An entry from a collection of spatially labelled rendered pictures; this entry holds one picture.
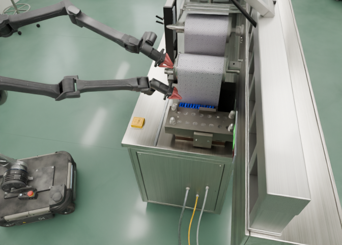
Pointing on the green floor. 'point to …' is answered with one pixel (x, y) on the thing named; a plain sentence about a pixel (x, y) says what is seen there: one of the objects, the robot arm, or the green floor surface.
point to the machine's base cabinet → (180, 179)
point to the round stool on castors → (13, 3)
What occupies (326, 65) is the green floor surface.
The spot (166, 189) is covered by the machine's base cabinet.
